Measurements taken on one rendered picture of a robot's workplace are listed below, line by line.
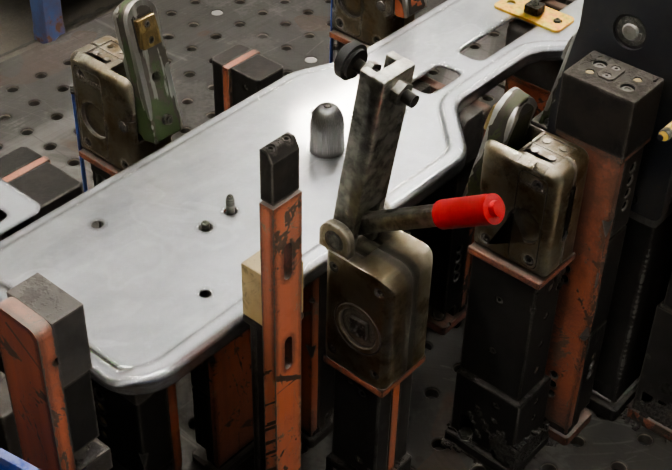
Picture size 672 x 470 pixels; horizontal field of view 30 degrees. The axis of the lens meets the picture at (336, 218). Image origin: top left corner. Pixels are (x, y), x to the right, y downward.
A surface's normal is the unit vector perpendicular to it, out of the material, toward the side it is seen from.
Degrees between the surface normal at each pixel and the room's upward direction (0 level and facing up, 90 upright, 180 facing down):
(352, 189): 90
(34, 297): 0
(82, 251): 0
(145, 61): 78
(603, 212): 90
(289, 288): 90
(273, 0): 0
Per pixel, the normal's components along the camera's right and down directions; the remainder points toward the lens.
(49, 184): 0.02, -0.78
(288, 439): 0.76, 0.42
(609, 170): -0.66, 0.46
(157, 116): 0.74, 0.25
